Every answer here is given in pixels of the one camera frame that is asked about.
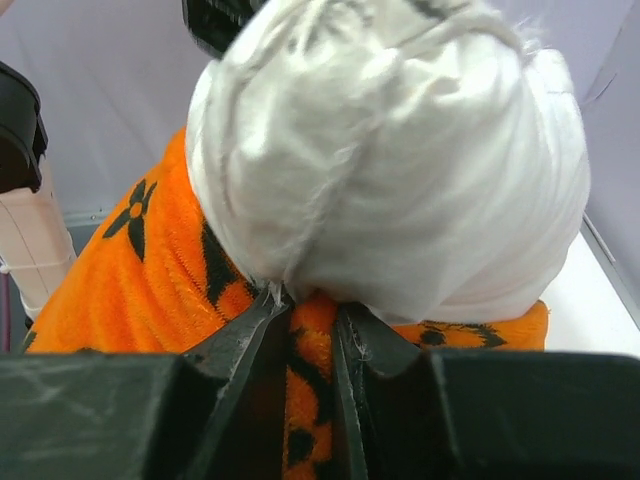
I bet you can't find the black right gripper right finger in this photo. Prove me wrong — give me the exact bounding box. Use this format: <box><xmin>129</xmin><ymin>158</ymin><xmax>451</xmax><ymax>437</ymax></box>
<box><xmin>332</xmin><ymin>304</ymin><xmax>429</xmax><ymax>479</ymax></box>

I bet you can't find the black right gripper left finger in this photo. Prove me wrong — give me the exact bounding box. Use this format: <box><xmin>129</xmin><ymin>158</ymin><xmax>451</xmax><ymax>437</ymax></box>
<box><xmin>183</xmin><ymin>291</ymin><xmax>292</xmax><ymax>479</ymax></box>

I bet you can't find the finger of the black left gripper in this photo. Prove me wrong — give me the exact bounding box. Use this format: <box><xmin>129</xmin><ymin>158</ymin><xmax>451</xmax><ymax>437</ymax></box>
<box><xmin>182</xmin><ymin>0</ymin><xmax>265</xmax><ymax>59</ymax></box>

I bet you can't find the orange patterned plush pillowcase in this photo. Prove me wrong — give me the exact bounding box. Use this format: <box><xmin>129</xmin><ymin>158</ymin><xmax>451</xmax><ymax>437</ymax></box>
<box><xmin>22</xmin><ymin>125</ymin><xmax>551</xmax><ymax>480</ymax></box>

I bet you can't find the white pillow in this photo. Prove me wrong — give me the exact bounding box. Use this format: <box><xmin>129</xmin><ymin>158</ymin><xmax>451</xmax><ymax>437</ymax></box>
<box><xmin>185</xmin><ymin>1</ymin><xmax>590</xmax><ymax>323</ymax></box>

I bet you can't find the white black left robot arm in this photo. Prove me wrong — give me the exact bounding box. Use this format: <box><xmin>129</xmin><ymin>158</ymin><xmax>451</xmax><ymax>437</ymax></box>
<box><xmin>1</xmin><ymin>63</ymin><xmax>76</xmax><ymax>321</ymax></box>

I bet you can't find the aluminium frame rail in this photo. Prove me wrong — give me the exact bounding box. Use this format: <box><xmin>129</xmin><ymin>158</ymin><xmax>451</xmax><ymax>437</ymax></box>
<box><xmin>581</xmin><ymin>214</ymin><xmax>639</xmax><ymax>327</ymax></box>

